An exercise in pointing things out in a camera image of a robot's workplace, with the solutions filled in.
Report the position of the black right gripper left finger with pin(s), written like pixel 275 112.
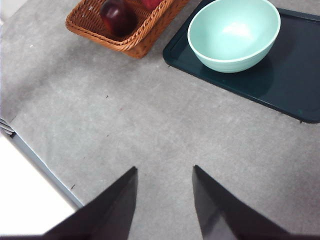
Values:
pixel 112 215

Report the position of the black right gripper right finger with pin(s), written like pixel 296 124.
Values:
pixel 220 220

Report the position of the dark red plum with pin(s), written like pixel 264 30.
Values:
pixel 117 17

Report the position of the dark teal flat tray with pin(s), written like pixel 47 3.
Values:
pixel 287 80

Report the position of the teal ribbed bowl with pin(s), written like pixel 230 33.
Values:
pixel 232 32

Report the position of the brown wicker basket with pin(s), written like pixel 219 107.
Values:
pixel 85 18

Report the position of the red apple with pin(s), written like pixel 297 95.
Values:
pixel 151 3

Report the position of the grey ridged table bracket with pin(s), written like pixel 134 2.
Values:
pixel 5 127

